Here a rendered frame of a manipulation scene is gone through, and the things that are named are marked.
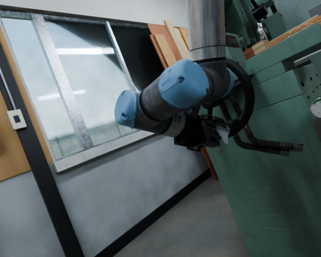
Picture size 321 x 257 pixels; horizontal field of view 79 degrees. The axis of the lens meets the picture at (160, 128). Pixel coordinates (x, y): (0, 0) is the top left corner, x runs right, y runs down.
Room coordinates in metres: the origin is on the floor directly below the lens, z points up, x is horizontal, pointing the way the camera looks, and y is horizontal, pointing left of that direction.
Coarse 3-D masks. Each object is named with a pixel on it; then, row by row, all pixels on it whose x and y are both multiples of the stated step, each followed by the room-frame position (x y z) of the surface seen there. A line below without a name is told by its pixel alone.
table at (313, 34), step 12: (312, 24) 0.58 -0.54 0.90; (300, 36) 0.60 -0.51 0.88; (312, 36) 0.58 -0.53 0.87; (276, 48) 0.65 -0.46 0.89; (288, 48) 0.63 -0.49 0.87; (300, 48) 0.61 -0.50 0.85; (312, 48) 0.66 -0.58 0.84; (252, 60) 0.71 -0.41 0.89; (264, 60) 0.68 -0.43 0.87; (276, 60) 0.66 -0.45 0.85; (288, 60) 0.73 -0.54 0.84; (252, 72) 0.70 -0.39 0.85
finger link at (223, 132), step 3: (216, 126) 0.53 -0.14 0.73; (219, 126) 0.54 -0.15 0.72; (216, 129) 0.53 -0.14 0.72; (219, 129) 0.54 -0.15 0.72; (222, 129) 0.55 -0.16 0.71; (225, 129) 0.56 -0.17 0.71; (228, 129) 0.57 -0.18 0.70; (219, 132) 0.54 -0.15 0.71; (222, 132) 0.55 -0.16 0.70; (225, 132) 0.56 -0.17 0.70; (228, 132) 0.58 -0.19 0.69; (219, 135) 0.54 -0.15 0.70; (222, 135) 0.54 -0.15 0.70; (225, 135) 0.55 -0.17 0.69; (222, 138) 0.54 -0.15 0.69; (225, 138) 0.55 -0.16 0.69; (225, 141) 0.54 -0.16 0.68
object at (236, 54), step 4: (228, 48) 0.67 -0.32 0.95; (232, 48) 0.69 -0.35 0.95; (236, 48) 0.72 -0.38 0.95; (240, 48) 0.75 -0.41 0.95; (228, 52) 0.67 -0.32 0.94; (232, 52) 0.68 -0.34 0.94; (236, 52) 0.71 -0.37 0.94; (240, 52) 0.74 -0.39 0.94; (228, 56) 0.67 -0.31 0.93; (232, 56) 0.67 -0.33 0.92; (236, 56) 0.70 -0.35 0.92; (240, 56) 0.73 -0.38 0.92; (244, 56) 0.75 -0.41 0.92; (236, 60) 0.69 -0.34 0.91; (240, 60) 0.71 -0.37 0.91; (244, 60) 0.74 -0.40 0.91; (240, 64) 0.70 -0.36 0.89; (244, 64) 0.73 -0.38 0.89
